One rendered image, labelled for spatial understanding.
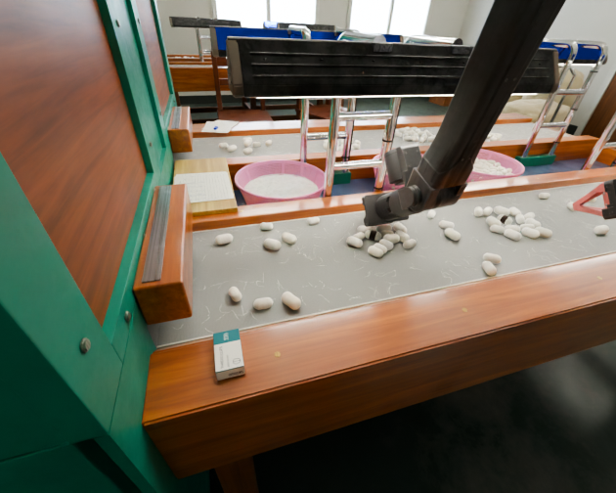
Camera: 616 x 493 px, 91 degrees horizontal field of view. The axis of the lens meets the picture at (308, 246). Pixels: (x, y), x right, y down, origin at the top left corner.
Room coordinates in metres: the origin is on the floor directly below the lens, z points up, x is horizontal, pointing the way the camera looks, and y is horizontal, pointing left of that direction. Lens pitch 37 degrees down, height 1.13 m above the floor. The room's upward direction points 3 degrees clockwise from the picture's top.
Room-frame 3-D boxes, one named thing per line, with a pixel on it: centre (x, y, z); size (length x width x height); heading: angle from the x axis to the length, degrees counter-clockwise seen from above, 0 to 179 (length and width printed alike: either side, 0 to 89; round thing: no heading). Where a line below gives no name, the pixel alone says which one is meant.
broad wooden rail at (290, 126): (1.53, -0.31, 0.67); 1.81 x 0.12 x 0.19; 109
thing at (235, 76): (0.61, -0.16, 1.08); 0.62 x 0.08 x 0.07; 109
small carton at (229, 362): (0.23, 0.10, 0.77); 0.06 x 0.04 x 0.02; 19
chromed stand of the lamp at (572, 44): (1.37, -0.93, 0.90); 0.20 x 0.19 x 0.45; 109
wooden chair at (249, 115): (2.72, 0.61, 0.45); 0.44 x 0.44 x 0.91; 17
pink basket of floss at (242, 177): (0.82, 0.09, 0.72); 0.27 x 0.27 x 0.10
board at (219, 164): (0.75, 0.29, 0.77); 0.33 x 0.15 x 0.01; 19
